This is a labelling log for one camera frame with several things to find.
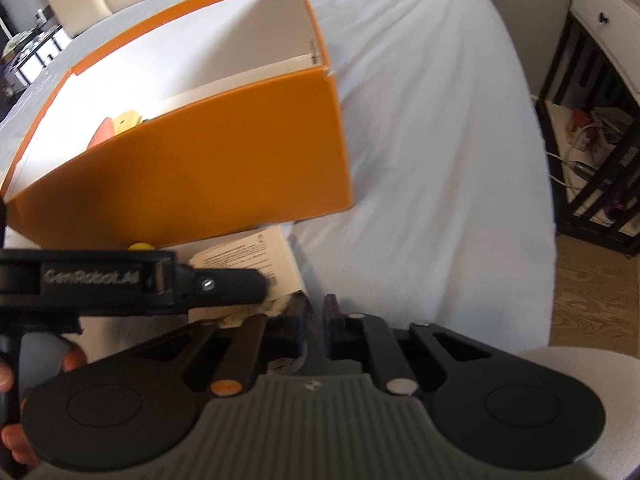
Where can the yellow round container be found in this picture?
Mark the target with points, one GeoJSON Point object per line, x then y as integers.
{"type": "Point", "coordinates": [140, 247]}

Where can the black and white nightstand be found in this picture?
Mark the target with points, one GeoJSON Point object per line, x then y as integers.
{"type": "Point", "coordinates": [605, 35]}

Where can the orange cardboard box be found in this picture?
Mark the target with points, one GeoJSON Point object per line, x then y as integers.
{"type": "Point", "coordinates": [200, 170]}

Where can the dark nightstand with white panels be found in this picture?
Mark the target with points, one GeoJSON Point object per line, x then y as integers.
{"type": "Point", "coordinates": [30, 60]}

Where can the red item under nightstand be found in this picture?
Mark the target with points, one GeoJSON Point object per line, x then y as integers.
{"type": "Point", "coordinates": [581, 121]}

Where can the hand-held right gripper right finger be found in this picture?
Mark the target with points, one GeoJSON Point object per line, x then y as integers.
{"type": "Point", "coordinates": [331, 322]}

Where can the pink bottle with orange cap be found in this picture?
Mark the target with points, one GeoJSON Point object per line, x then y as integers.
{"type": "Point", "coordinates": [101, 134]}

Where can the white cushion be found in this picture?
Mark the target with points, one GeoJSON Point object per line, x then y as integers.
{"type": "Point", "coordinates": [600, 410]}

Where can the person's left hand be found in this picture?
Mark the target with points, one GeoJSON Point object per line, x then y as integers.
{"type": "Point", "coordinates": [74, 358]}

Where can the yellow squeeze bottle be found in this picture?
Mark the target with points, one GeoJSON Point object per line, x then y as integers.
{"type": "Point", "coordinates": [127, 120]}

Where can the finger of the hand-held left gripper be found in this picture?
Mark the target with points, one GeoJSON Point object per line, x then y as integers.
{"type": "Point", "coordinates": [225, 285]}

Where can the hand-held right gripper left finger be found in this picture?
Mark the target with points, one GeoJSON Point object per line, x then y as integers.
{"type": "Point", "coordinates": [299, 322]}

